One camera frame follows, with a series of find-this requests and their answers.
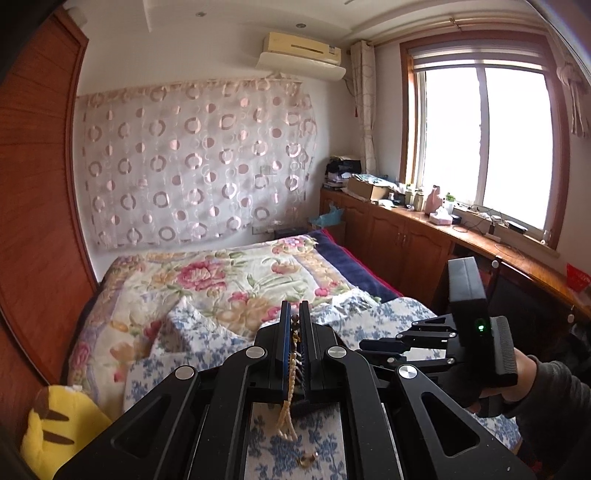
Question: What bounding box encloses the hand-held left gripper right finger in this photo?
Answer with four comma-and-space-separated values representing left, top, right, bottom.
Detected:
299, 300, 536, 480

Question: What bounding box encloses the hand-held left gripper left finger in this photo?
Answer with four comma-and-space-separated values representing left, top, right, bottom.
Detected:
55, 301, 294, 480

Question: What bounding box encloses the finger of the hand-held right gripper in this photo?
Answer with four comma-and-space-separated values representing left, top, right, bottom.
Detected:
397, 314, 458, 343
359, 339, 459, 370

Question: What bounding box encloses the beige pearl bead necklace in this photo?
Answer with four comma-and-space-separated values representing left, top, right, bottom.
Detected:
276, 314, 303, 441

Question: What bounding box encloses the person's right forearm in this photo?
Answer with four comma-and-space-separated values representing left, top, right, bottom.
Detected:
478, 348, 591, 462

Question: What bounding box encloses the dark wooden chair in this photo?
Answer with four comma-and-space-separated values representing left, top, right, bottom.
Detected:
480, 258, 578, 356

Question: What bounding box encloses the white power strip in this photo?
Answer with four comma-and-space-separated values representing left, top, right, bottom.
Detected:
452, 205, 502, 241

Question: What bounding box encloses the blue floral white cloth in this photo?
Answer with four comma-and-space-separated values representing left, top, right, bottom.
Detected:
122, 295, 522, 480

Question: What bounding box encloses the long wooden cabinet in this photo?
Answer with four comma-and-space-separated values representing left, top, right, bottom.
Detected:
320, 187, 591, 324

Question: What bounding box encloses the pink bottle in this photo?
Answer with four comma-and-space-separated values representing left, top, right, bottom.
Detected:
425, 185, 446, 214

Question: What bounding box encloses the navy blanket with red edge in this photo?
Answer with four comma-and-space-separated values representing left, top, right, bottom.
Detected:
307, 228, 404, 303

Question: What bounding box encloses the pink floral quilt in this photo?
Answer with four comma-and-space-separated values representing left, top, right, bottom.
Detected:
67, 234, 361, 407

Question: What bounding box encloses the red plastic basket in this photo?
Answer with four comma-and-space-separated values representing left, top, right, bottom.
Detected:
567, 263, 591, 294

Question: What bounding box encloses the open cardboard box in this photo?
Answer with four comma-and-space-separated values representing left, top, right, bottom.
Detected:
346, 174, 393, 203

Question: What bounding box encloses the blue plastic bag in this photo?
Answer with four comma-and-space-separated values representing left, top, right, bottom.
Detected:
310, 205, 345, 229

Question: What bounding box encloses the wooden-framed window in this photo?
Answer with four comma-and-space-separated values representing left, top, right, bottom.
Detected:
399, 32, 573, 250

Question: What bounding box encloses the pile of dark clutter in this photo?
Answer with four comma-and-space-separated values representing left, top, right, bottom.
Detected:
324, 157, 363, 190

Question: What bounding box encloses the beige window curtain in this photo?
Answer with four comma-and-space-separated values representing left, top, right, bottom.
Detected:
348, 41, 379, 176
556, 60, 591, 137

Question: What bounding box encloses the circle-print sheer curtain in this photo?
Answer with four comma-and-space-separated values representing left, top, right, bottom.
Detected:
76, 76, 319, 250

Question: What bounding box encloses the yellow plush toy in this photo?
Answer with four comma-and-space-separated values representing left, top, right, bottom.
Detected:
21, 385, 114, 478

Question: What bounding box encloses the beige wall air conditioner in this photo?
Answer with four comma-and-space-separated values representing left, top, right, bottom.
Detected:
256, 31, 347, 81

